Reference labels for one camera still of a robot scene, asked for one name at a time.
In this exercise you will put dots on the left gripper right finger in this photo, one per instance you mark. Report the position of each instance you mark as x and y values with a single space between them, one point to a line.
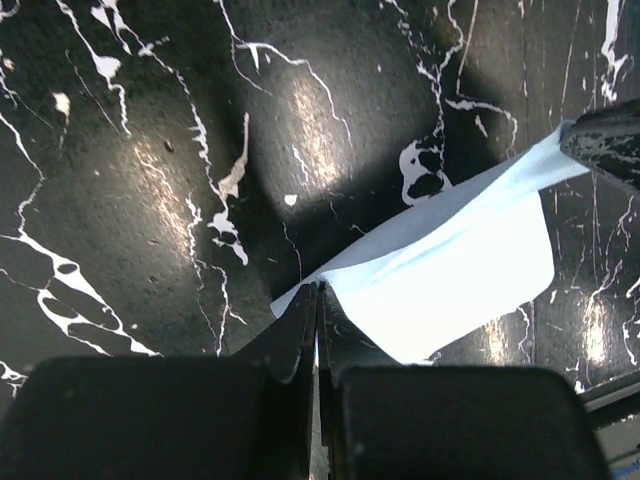
384 420

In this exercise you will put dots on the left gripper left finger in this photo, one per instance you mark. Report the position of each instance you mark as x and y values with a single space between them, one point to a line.
244 416

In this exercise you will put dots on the light blue cleaning cloth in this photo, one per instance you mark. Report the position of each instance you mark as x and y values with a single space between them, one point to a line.
449 264

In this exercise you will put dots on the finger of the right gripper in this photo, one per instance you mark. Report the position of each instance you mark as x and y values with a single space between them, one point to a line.
606 141

